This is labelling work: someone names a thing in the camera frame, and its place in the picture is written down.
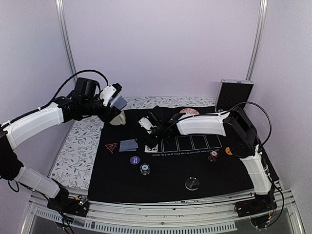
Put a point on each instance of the purple small blind button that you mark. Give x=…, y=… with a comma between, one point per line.
x=135, y=160

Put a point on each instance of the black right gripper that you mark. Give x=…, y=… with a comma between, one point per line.
x=150, y=143

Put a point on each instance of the blue playing card deck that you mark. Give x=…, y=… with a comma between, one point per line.
x=119, y=102

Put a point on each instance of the aluminium frame post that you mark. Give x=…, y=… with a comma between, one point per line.
x=257, y=39
x=65, y=35

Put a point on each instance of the aluminium front rail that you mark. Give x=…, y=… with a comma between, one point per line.
x=212, y=215

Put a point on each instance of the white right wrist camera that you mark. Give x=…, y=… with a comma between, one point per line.
x=146, y=124

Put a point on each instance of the stack of poker chips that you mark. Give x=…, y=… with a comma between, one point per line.
x=145, y=169

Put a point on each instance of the red patterned bowl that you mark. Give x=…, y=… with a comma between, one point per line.
x=190, y=111

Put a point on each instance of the triangular all in token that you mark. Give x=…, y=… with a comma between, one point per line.
x=111, y=147

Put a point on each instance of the black round dealer button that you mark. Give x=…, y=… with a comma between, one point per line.
x=192, y=183

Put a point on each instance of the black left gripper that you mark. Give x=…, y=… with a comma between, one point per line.
x=109, y=115

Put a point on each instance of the white ribbed ceramic mug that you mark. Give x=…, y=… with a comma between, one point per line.
x=119, y=120

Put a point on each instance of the floral white tablecloth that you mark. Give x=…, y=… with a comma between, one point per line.
x=74, y=163

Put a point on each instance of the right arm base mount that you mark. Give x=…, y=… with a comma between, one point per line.
x=259, y=204

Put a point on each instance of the left aluminium frame post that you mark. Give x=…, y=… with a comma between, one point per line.
x=65, y=35

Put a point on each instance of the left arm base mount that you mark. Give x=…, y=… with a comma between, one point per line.
x=79, y=205

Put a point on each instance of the queen of spades card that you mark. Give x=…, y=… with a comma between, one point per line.
x=151, y=150

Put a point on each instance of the face-down cards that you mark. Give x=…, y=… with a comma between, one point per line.
x=128, y=145

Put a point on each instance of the black poker mat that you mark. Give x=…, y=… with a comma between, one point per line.
x=114, y=179

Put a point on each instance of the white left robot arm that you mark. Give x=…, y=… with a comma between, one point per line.
x=14, y=134

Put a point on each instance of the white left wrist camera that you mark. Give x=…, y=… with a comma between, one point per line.
x=109, y=92

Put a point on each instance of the aluminium poker chip case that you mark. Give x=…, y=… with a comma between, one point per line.
x=232, y=92

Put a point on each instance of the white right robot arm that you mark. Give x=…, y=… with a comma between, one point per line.
x=233, y=124

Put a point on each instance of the right aluminium frame post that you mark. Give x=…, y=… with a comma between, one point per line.
x=257, y=39

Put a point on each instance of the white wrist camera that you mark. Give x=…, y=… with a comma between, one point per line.
x=146, y=124
x=109, y=92

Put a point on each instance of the orange big blind button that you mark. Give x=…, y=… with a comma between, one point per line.
x=228, y=151

